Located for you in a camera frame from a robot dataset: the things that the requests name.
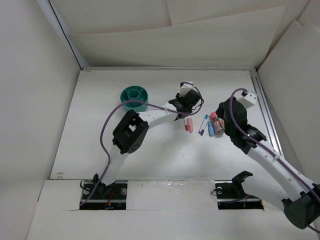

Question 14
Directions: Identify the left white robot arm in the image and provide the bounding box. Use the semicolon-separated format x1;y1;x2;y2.
92;88;204;199

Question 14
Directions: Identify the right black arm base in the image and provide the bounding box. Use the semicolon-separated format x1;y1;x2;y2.
211;171;264;210

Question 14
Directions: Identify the blue translucent eraser case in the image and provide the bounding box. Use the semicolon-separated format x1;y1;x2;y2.
207;120;215;137

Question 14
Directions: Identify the pink translucent eraser case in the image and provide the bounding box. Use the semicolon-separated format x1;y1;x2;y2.
186;117;194;133

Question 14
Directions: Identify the teal round organizer container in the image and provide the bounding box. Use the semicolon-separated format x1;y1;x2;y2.
120;85;149;112

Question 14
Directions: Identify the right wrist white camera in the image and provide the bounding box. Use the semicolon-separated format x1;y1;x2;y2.
237;90;258;110

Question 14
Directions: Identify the pink capped pencil tube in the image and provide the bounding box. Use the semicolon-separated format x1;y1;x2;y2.
210;111;225;136

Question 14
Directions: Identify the red capped white pen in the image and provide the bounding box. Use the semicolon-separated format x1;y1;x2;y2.
183;118;189;132

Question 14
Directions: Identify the purple capped white marker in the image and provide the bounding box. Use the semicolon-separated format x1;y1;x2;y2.
200;118;209;136

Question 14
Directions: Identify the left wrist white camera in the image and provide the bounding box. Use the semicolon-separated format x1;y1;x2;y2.
179;81;194;97

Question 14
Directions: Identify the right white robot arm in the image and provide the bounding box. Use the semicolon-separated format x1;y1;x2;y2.
216;98;320;230

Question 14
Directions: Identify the wrist white camera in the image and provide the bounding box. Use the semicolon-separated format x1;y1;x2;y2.
179;81;194;97
237;90;258;110

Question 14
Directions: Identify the blue capped white marker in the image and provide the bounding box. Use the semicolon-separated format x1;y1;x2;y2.
198;114;208;135

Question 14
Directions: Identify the aluminium rail right side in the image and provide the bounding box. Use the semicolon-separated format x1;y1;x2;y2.
249;68;283;155

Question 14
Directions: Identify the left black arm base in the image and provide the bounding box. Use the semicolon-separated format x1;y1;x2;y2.
79;174;128;211

